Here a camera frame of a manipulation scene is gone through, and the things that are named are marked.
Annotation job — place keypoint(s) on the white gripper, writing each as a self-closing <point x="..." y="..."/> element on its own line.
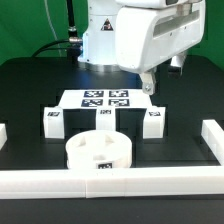
<point x="149" y="32"/>

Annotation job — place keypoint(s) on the white round stool seat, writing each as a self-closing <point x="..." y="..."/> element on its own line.
<point x="99" y="149"/>

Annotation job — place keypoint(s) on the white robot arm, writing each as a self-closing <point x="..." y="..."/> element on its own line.
<point x="98" y="50"/>

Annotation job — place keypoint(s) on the white right fence bar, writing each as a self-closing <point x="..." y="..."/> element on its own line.
<point x="213" y="135"/>

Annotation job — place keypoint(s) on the white fence bar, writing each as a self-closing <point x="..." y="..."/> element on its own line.
<point x="213" y="135"/>
<point x="111" y="182"/>

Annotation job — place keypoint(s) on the white marker base sheet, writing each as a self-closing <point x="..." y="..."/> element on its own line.
<point x="92" y="98"/>

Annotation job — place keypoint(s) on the white front fence bar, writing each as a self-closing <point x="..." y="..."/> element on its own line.
<point x="111" y="182"/>

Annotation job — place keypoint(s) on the white left fence block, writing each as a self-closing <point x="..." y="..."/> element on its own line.
<point x="3" y="135"/>

